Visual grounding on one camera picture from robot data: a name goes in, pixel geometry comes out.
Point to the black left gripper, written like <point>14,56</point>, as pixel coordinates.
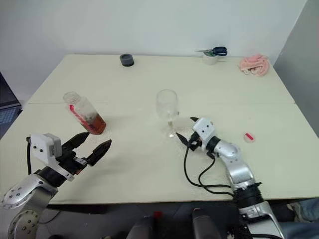
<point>69,160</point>

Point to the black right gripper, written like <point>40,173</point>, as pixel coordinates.
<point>195,143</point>

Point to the plastic bottle with red liquid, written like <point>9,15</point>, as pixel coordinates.
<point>94,123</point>

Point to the clear wine glass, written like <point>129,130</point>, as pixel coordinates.
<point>167,104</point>

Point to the red and white bottle cap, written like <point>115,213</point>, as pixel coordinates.
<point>249,137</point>

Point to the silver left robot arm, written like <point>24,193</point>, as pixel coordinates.
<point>25,199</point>

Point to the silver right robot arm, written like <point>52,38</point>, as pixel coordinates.
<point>239,171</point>

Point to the white tape roll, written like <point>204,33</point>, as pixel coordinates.
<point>209,60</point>

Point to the small red object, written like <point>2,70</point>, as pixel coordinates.
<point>157,214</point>

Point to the dark grey laptop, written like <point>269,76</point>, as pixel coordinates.
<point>8,102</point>

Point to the pink cloth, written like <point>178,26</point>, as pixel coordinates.
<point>255,64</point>

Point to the dark rounded shape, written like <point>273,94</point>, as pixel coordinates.
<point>204,224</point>
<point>143,227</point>

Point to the person's blue jeans leg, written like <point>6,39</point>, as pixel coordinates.
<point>306,211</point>

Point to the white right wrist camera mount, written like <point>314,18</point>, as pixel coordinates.
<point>204,129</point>

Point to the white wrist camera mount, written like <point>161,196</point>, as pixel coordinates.
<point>41,147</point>
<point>204,129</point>

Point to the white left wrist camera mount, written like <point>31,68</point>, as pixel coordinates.
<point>41,147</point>

